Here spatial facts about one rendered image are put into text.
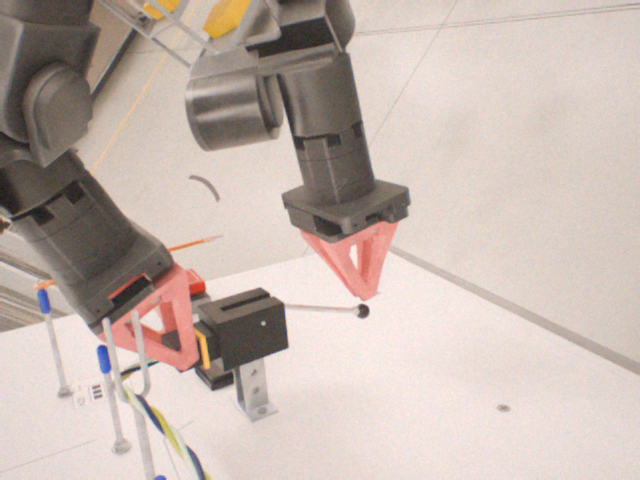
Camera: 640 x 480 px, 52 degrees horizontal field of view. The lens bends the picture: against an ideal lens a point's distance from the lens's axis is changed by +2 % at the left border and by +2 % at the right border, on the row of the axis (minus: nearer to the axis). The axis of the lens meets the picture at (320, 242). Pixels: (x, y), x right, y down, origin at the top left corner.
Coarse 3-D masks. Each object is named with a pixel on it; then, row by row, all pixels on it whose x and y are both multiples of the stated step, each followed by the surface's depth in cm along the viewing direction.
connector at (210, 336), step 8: (200, 328) 49; (208, 328) 48; (168, 336) 48; (176, 336) 48; (208, 336) 47; (216, 336) 48; (168, 344) 47; (176, 344) 47; (208, 344) 47; (216, 344) 48; (200, 352) 47; (208, 352) 48; (216, 352) 48; (200, 360) 47; (176, 368) 47; (192, 368) 47
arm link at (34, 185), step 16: (16, 160) 37; (64, 160) 39; (80, 160) 41; (0, 176) 37; (16, 176) 37; (32, 176) 38; (48, 176) 38; (64, 176) 39; (80, 176) 40; (0, 192) 38; (16, 192) 38; (32, 192) 38; (48, 192) 38; (64, 192) 40; (0, 208) 39; (16, 208) 38; (48, 208) 39
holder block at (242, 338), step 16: (256, 288) 52; (208, 304) 50; (224, 304) 50; (240, 304) 50; (256, 304) 49; (272, 304) 49; (208, 320) 48; (224, 320) 47; (240, 320) 48; (256, 320) 48; (272, 320) 49; (224, 336) 47; (240, 336) 48; (256, 336) 49; (272, 336) 49; (224, 352) 48; (240, 352) 48; (256, 352) 49; (272, 352) 50; (224, 368) 48
